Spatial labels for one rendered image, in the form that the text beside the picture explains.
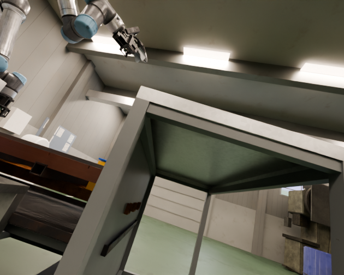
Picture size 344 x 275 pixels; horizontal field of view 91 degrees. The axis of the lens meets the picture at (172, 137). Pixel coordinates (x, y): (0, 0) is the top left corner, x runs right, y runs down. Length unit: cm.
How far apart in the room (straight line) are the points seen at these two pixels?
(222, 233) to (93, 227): 796
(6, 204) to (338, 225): 100
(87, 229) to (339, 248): 55
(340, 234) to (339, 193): 9
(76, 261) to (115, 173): 17
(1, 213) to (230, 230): 793
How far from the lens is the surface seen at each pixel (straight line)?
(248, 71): 491
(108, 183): 41
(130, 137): 42
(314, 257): 272
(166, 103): 46
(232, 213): 834
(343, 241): 58
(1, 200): 89
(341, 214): 59
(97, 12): 87
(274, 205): 892
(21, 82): 138
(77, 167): 82
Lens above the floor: 78
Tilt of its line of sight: 21 degrees up
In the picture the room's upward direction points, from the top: 18 degrees clockwise
